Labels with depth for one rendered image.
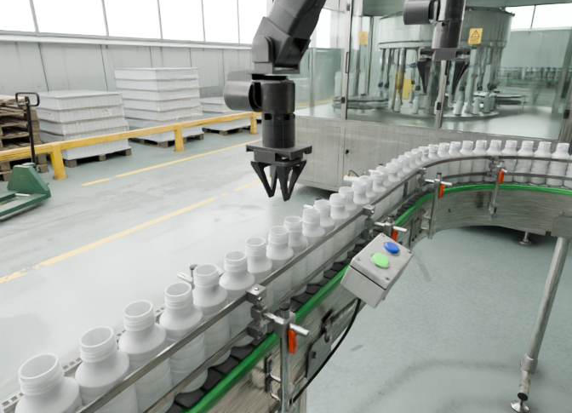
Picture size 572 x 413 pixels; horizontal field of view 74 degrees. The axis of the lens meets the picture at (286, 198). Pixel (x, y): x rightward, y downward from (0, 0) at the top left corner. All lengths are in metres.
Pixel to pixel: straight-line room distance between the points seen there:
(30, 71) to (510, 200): 7.42
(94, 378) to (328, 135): 3.66
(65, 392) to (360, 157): 3.58
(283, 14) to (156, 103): 6.52
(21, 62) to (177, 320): 7.49
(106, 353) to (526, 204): 1.62
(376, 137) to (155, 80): 4.32
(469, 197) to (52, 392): 1.51
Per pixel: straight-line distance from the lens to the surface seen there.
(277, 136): 0.63
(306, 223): 0.80
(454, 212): 1.67
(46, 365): 0.52
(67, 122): 6.27
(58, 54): 8.17
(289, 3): 0.61
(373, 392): 2.04
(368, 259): 0.73
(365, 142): 3.83
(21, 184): 5.03
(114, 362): 0.52
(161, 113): 7.07
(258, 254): 0.67
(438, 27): 0.98
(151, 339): 0.55
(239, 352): 0.70
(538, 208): 1.82
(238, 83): 0.68
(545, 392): 2.34
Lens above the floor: 1.46
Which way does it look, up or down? 20 degrees down
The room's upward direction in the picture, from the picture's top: straight up
